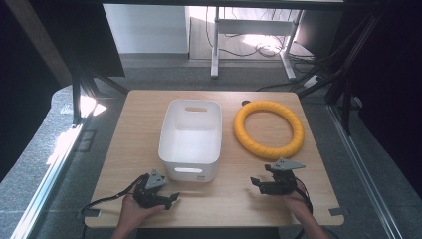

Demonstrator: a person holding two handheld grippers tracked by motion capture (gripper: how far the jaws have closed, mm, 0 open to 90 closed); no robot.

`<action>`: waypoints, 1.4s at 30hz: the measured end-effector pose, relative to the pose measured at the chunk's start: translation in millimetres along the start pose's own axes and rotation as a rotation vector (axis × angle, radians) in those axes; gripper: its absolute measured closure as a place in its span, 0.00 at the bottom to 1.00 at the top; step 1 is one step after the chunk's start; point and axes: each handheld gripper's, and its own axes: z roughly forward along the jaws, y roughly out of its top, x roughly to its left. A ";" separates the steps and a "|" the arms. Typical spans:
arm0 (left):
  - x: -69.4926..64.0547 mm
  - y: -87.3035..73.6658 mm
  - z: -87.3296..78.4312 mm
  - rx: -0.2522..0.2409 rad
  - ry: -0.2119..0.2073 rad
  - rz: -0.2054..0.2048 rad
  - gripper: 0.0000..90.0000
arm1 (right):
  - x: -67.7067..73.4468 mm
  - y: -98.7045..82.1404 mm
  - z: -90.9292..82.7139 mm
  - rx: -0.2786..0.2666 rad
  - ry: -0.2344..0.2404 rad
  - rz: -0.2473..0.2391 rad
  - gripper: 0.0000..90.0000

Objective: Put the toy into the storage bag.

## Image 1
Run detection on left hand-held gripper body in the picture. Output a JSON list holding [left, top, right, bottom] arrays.
[[132, 169, 174, 209]]

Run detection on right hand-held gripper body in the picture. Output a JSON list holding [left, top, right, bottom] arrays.
[[258, 157, 307, 196]]

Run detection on yellow foam ring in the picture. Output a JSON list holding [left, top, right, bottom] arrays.
[[233, 100, 306, 161]]

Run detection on white plastic basket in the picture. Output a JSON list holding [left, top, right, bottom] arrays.
[[157, 98, 223, 183]]

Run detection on person's left hand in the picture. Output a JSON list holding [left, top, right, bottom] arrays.
[[118, 189, 166, 231]]

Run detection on person's right hand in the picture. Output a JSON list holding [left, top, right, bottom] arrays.
[[280, 187, 314, 223]]

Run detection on dark floor plate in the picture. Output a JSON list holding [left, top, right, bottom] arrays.
[[77, 129, 98, 153]]

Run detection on white power strip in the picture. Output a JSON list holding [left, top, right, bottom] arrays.
[[303, 75, 322, 89]]

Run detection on black metal stand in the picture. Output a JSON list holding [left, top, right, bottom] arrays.
[[290, 11, 386, 136], [70, 64, 129, 127]]

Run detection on black monitor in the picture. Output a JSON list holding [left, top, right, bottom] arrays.
[[294, 9, 344, 58]]

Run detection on dark curtain panel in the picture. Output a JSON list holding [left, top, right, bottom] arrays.
[[29, 0, 126, 79]]

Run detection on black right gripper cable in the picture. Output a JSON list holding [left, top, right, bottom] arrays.
[[294, 177, 315, 214]]

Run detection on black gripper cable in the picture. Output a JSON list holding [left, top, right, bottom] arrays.
[[80, 172, 150, 215], [294, 177, 315, 214]]

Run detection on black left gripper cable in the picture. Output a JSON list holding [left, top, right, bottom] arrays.
[[80, 172, 150, 215]]

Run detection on aluminium rail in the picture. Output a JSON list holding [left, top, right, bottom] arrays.
[[325, 103, 404, 239], [10, 122, 86, 239]]

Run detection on black floor cables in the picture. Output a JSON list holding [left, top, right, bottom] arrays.
[[204, 6, 317, 65]]

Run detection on white metal desk frame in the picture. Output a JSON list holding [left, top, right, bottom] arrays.
[[210, 6, 304, 82]]

